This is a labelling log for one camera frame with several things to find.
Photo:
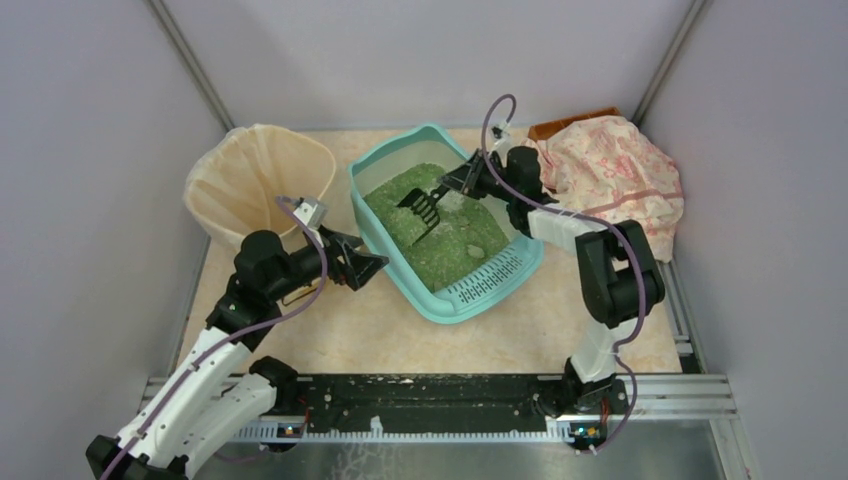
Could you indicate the green litter clump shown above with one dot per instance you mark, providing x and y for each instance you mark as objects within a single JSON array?
[{"x": 475, "y": 251}]

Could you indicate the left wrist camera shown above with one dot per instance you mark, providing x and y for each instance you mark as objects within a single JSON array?
[{"x": 311, "y": 212}]

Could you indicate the black litter scoop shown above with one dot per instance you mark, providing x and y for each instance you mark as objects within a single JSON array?
[{"x": 424, "y": 205}]

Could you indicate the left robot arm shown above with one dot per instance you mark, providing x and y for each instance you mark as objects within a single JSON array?
[{"x": 183, "y": 426}]

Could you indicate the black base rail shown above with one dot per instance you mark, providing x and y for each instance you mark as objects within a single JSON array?
[{"x": 492, "y": 408}]

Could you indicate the bin with beige bag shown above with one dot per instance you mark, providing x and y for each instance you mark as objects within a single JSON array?
[{"x": 231, "y": 190}]

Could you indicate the brown wooden box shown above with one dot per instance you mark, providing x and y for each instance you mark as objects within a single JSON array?
[{"x": 544, "y": 131}]

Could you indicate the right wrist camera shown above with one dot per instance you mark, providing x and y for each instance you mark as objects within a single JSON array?
[{"x": 501, "y": 137}]

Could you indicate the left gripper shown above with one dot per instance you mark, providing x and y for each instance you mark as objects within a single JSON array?
[{"x": 343, "y": 258}]

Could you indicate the teal litter box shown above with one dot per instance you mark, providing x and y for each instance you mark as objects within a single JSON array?
[{"x": 437, "y": 276}]

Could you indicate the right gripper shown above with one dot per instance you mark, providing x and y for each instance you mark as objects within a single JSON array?
[{"x": 472, "y": 177}]

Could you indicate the pink patterned cloth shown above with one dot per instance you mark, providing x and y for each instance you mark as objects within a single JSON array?
[{"x": 606, "y": 168}]

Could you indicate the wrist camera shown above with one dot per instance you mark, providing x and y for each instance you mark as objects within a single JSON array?
[
  {"x": 501, "y": 137},
  {"x": 311, "y": 212}
]

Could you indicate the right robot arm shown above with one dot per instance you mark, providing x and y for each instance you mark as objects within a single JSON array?
[{"x": 619, "y": 279}]

